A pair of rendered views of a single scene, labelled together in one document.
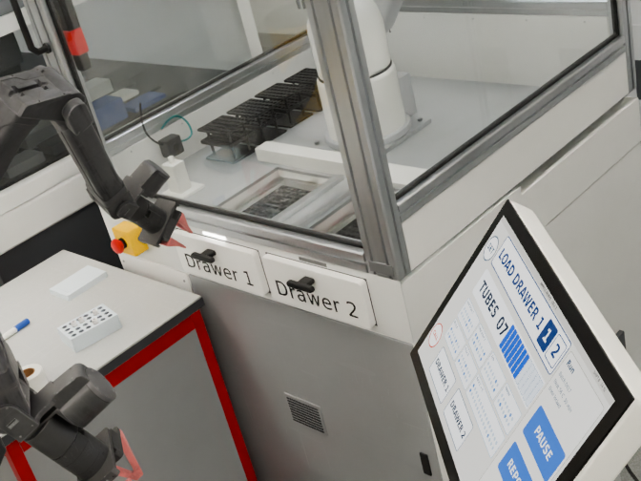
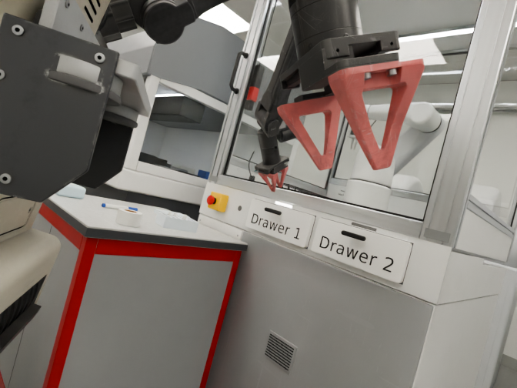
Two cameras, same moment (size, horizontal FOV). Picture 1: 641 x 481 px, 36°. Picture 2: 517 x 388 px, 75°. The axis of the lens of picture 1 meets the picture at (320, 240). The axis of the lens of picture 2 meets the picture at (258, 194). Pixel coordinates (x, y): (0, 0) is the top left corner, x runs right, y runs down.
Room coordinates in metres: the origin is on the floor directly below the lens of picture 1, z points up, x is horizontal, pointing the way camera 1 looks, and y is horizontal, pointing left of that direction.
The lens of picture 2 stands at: (0.83, 0.44, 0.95)
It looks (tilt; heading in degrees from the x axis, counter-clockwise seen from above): 0 degrees down; 355
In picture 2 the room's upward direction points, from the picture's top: 15 degrees clockwise
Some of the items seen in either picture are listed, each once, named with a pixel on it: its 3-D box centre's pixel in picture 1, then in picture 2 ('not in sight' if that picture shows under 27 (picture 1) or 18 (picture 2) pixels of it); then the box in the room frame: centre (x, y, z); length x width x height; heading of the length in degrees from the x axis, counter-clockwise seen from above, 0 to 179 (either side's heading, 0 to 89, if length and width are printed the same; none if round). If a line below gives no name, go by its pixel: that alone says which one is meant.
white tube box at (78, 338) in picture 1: (89, 327); (176, 222); (2.04, 0.58, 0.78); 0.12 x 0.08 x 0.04; 120
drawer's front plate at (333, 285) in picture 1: (316, 289); (356, 247); (1.78, 0.03, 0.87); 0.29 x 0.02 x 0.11; 41
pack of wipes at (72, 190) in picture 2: not in sight; (65, 188); (2.16, 1.03, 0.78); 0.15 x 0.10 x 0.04; 45
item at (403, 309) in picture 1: (364, 171); (351, 237); (2.30, -0.16, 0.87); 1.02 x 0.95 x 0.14; 41
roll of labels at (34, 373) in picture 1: (30, 380); (128, 217); (1.87, 0.70, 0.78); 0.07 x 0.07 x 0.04
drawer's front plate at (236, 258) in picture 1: (218, 261); (277, 221); (2.02, 0.24, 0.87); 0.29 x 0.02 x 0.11; 41
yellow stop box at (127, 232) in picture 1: (129, 239); (217, 201); (2.26, 0.47, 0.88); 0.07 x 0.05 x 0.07; 41
